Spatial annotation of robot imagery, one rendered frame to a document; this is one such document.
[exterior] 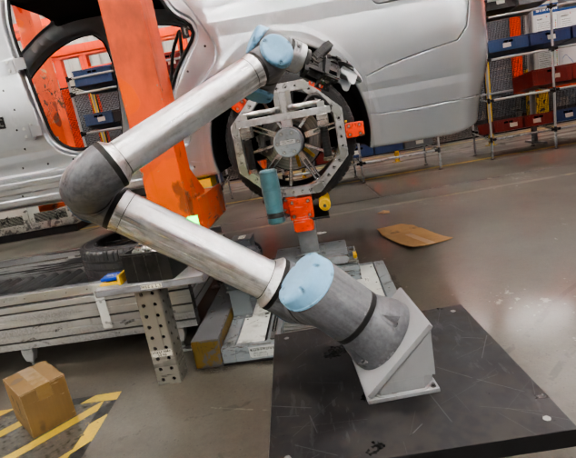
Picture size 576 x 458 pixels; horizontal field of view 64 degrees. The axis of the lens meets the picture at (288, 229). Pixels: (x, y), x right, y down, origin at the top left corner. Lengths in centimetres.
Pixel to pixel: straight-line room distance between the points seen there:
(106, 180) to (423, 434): 85
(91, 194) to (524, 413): 102
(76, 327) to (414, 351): 169
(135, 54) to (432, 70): 134
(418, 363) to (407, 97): 154
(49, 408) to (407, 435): 138
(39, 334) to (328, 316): 170
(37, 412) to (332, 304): 129
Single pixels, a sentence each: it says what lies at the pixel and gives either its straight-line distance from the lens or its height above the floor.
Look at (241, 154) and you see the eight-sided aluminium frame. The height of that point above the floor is 83.
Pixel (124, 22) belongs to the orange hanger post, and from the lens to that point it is 198.
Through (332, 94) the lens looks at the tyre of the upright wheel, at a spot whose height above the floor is 103.
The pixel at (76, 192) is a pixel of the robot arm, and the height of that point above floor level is 88.
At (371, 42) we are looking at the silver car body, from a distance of 237.
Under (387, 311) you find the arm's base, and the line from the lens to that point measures 112.
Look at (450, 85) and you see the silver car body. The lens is 243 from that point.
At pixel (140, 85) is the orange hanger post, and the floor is 117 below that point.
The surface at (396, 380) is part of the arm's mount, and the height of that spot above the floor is 35.
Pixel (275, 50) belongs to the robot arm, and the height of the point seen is 112.
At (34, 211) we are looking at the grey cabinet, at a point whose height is 36.
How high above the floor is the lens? 95
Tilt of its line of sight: 13 degrees down
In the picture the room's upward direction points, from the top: 10 degrees counter-clockwise
